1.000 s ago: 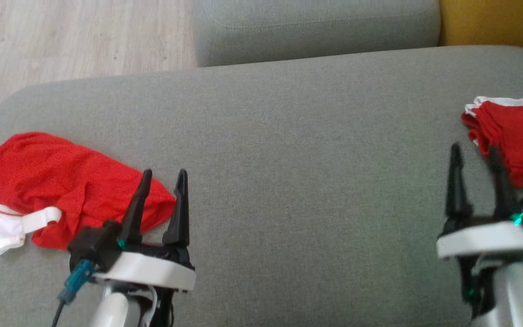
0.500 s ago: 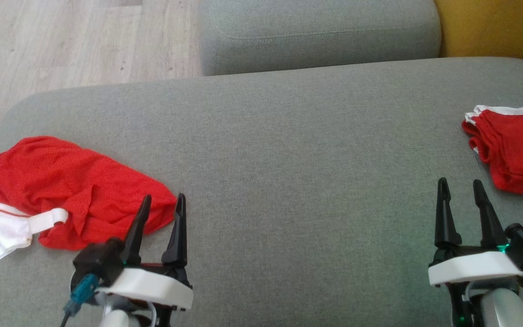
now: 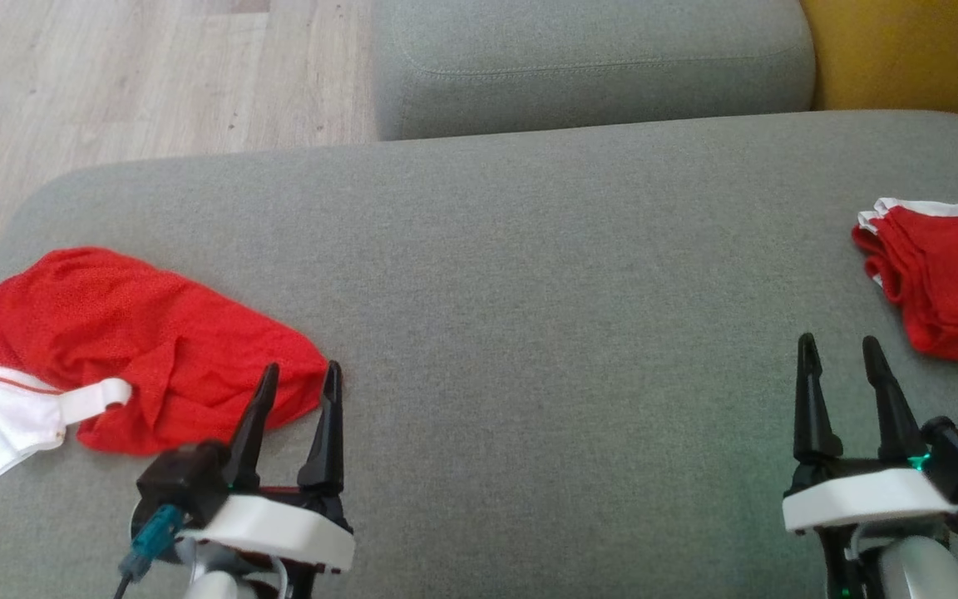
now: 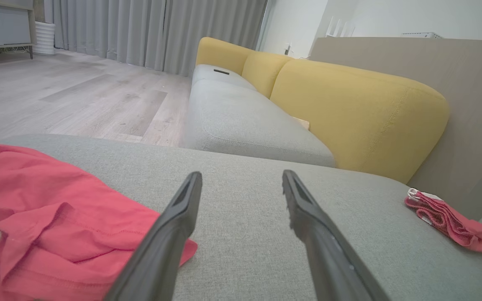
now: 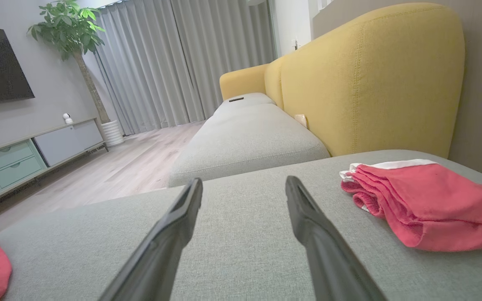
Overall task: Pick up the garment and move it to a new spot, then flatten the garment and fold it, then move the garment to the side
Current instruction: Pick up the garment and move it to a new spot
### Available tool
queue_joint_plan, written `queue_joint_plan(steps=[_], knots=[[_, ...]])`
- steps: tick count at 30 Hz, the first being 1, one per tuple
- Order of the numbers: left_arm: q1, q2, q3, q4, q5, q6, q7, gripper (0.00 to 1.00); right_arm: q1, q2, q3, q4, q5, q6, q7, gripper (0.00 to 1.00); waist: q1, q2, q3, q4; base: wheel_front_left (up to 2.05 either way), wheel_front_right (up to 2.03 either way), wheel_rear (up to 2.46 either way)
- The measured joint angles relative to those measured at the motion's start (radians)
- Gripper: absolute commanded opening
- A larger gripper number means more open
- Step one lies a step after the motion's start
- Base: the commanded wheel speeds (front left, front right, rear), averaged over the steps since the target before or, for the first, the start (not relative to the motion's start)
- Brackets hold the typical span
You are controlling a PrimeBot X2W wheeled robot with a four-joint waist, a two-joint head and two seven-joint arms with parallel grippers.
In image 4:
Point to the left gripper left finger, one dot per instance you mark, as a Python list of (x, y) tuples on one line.
[(165, 246)]

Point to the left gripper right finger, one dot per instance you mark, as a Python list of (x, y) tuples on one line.
[(324, 251)]

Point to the red and white shirt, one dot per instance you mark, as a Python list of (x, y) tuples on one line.
[(57, 234)]

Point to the red shorts white trim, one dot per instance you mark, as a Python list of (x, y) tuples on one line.
[(454, 225)]

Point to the small beige object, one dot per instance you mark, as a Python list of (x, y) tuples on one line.
[(303, 123)]

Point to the large yellow sofa backrest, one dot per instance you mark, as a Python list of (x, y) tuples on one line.
[(358, 113)]

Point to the long grey sofa seat cushion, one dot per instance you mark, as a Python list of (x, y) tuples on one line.
[(245, 121)]

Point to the short grey sofa seat cushion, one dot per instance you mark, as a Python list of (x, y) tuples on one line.
[(216, 79)]

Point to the black remote control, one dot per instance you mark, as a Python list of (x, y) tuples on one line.
[(221, 71)]

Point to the narrow yellow sofa backrest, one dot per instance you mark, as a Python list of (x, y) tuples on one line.
[(264, 71)]

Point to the yellow sofa end backrest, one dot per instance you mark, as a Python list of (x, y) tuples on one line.
[(220, 52)]

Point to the grey curtain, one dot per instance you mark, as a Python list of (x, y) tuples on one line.
[(149, 29)]

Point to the white slatted rack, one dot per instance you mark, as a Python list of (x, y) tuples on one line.
[(339, 28)]

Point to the white plastic basket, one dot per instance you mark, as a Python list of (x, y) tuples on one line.
[(421, 35)]

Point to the white ribbed plant pot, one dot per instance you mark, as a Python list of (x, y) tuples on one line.
[(45, 39)]

